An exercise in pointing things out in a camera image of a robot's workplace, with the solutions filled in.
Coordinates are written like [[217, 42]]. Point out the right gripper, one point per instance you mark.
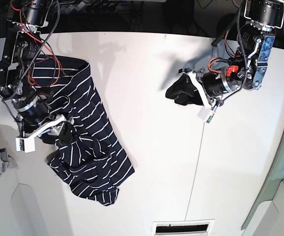
[[34, 111]]

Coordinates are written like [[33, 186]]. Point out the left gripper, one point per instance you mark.
[[198, 87]]

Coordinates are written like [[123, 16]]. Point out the navy white striped t-shirt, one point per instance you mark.
[[94, 164]]

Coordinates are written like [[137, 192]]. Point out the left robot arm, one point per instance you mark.
[[248, 40]]

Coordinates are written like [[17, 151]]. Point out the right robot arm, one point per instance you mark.
[[23, 47]]

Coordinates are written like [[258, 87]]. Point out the black power strip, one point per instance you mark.
[[103, 6]]

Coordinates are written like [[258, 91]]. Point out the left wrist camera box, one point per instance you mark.
[[206, 114]]

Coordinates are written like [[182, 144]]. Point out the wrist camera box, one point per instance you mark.
[[25, 144], [206, 114]]

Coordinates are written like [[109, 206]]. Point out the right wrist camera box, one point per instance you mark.
[[25, 144]]

